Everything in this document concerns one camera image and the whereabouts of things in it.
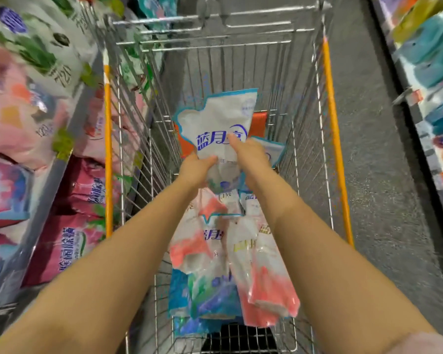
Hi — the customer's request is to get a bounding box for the person's left hand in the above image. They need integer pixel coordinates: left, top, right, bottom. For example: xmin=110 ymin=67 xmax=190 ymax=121
xmin=177 ymin=153 xmax=219 ymax=191

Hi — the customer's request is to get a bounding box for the person's right hand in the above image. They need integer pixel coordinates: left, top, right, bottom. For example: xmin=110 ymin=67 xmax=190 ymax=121
xmin=227 ymin=134 xmax=273 ymax=185

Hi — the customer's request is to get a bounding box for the white blue-edged detergent pouch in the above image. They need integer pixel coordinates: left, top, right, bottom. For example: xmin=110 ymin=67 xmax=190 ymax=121
xmin=173 ymin=88 xmax=259 ymax=194

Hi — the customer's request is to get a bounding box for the person's right forearm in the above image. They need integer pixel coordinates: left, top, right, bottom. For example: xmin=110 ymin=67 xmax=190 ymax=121
xmin=240 ymin=169 xmax=438 ymax=354

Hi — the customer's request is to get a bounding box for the person's left forearm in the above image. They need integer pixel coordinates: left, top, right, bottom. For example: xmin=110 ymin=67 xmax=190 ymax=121
xmin=0 ymin=177 xmax=207 ymax=354

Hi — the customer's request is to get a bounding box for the small white blue-edged pouch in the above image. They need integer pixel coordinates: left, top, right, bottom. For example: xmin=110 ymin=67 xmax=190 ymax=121
xmin=252 ymin=136 xmax=286 ymax=169

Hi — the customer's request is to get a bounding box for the white pink detergent pouch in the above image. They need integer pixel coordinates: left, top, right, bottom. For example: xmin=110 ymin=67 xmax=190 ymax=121
xmin=227 ymin=203 xmax=301 ymax=328
xmin=169 ymin=189 xmax=230 ymax=275

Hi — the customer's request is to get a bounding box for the pale pink pack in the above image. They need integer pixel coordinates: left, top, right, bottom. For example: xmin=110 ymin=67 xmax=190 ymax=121
xmin=73 ymin=93 xmax=142 ymax=164

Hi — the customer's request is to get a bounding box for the magenta detergent pack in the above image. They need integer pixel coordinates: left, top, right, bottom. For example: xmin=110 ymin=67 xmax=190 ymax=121
xmin=55 ymin=156 xmax=123 ymax=219
xmin=21 ymin=213 xmax=108 ymax=288

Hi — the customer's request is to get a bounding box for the blue green detergent pouch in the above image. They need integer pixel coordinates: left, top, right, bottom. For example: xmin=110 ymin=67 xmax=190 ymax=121
xmin=168 ymin=268 xmax=244 ymax=321

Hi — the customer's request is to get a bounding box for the grey store shelf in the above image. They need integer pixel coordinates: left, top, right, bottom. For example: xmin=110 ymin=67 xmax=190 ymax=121
xmin=0 ymin=51 xmax=106 ymax=314

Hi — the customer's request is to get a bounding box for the shelf price tag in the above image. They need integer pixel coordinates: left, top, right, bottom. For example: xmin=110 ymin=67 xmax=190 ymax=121
xmin=392 ymin=88 xmax=424 ymax=106

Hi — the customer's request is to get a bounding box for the light pink pack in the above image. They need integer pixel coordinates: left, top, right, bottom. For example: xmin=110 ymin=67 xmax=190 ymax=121
xmin=0 ymin=44 xmax=72 ymax=170

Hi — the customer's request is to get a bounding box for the white green leaf-print pack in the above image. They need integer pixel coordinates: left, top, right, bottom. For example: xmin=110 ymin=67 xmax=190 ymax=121
xmin=0 ymin=0 xmax=98 ymax=98

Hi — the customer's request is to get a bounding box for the pink blue pack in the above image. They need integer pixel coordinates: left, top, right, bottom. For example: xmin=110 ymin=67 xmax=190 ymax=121
xmin=0 ymin=154 xmax=34 ymax=230

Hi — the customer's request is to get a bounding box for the row of blue colourful packets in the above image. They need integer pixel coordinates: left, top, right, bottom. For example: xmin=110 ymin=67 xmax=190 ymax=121
xmin=378 ymin=0 xmax=443 ymax=196

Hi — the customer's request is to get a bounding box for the pink sleeve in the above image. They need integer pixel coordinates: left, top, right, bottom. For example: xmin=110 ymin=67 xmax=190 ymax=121
xmin=386 ymin=331 xmax=443 ymax=354

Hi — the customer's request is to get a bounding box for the metal wire shopping cart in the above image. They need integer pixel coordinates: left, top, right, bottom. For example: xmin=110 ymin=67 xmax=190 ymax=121
xmin=103 ymin=0 xmax=355 ymax=354

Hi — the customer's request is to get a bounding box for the store shelf with price rail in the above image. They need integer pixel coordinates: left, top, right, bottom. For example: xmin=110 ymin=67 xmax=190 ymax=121
xmin=368 ymin=0 xmax=443 ymax=251

